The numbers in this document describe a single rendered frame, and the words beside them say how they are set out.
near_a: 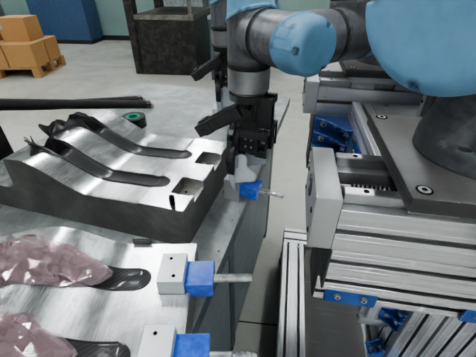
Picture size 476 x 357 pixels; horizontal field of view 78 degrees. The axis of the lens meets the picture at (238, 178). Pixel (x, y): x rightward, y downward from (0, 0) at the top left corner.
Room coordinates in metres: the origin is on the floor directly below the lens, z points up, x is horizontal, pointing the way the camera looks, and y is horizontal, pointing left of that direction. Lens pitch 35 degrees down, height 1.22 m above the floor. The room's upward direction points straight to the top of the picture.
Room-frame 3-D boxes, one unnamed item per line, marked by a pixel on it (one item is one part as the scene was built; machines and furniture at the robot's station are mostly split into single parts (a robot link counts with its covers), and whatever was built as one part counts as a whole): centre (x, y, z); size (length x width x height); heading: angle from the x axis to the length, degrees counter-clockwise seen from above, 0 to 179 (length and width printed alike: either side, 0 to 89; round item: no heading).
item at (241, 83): (0.53, -0.02, 1.07); 0.08 x 0.08 x 0.05
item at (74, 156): (0.56, 0.29, 0.92); 0.35 x 0.16 x 0.09; 74
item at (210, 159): (0.55, 0.07, 0.87); 0.05 x 0.05 x 0.04; 74
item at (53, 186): (0.57, 0.30, 0.87); 0.50 x 0.26 x 0.14; 74
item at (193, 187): (0.45, 0.10, 0.87); 0.05 x 0.05 x 0.04; 74
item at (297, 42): (0.45, -0.09, 1.14); 0.11 x 0.11 x 0.08; 31
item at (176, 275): (0.27, 0.05, 0.86); 0.13 x 0.05 x 0.05; 91
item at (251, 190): (0.52, -0.04, 0.83); 0.13 x 0.05 x 0.05; 68
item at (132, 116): (0.92, 0.35, 0.82); 0.08 x 0.08 x 0.04
